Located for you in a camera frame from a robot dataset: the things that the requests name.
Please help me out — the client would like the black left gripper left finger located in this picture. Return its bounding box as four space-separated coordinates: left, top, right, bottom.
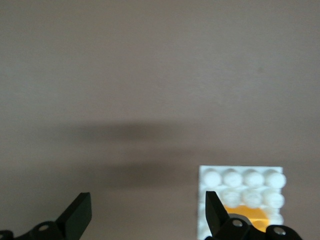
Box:
0 191 93 240

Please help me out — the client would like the yellow toy block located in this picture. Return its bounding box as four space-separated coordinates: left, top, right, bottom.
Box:
223 205 271 233

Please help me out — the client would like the white studded base plate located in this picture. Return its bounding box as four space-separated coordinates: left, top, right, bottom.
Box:
195 164 288 240

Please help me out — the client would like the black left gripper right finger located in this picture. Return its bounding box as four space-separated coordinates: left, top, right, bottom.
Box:
204 190 305 240

